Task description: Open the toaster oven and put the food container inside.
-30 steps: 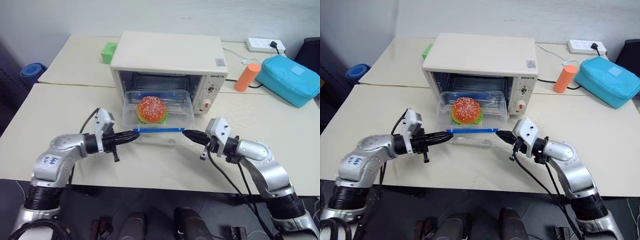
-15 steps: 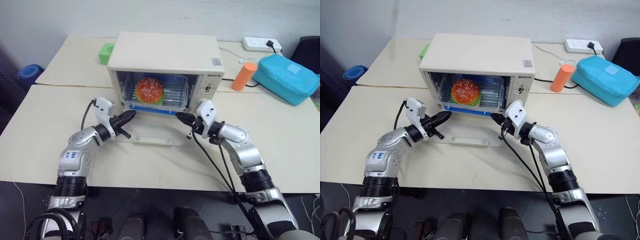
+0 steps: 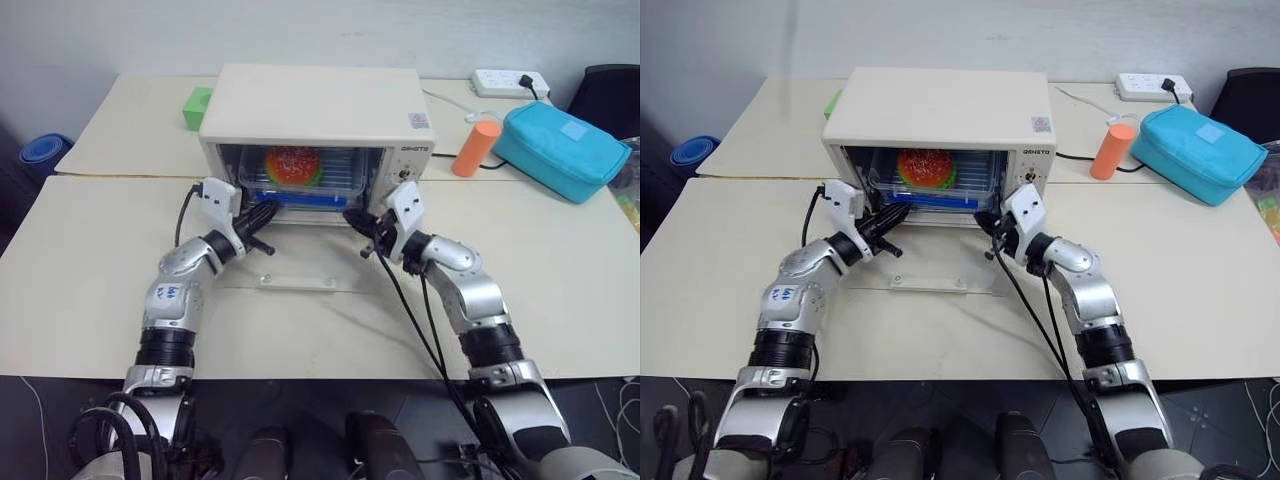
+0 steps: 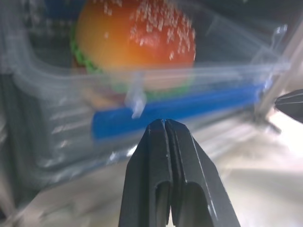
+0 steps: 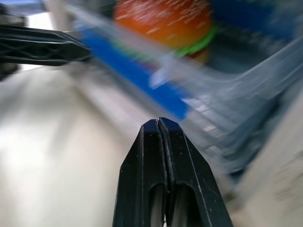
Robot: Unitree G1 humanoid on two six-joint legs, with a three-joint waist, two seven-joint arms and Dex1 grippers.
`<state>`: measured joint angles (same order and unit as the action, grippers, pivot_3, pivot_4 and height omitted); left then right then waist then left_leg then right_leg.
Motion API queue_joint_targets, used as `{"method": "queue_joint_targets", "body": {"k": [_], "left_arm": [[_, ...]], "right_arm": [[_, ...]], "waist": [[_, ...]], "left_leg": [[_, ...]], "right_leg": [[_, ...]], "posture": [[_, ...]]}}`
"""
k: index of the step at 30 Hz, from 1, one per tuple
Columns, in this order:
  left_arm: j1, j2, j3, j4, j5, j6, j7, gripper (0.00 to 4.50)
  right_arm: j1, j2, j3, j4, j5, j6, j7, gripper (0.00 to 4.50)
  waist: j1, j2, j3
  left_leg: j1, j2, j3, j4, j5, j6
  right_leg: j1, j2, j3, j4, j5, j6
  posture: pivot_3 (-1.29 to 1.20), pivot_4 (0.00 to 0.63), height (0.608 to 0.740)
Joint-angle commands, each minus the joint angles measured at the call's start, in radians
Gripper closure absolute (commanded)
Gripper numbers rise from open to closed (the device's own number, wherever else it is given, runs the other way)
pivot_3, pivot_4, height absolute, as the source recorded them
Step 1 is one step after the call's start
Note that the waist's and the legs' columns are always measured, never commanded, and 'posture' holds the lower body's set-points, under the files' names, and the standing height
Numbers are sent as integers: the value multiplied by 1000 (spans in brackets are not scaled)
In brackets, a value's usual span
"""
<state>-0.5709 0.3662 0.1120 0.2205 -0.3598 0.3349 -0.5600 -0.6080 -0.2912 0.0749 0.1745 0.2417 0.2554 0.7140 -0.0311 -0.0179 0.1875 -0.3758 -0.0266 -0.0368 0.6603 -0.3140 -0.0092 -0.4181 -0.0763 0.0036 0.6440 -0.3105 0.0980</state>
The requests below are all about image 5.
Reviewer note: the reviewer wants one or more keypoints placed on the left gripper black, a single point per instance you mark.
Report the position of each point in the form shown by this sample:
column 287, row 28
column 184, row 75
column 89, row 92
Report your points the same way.
column 10, row 16

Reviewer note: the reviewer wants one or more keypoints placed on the toy hamburger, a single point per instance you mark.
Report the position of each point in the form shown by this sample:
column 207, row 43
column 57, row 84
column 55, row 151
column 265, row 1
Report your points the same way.
column 165, row 26

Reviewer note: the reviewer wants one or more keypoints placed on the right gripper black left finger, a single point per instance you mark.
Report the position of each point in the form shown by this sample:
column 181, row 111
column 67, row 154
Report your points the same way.
column 144, row 170

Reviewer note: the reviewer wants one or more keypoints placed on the clear food container blue lid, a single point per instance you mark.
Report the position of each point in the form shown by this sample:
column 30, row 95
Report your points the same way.
column 132, row 71

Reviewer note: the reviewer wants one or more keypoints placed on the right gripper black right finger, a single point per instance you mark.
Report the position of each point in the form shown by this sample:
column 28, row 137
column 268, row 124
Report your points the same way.
column 189, row 170

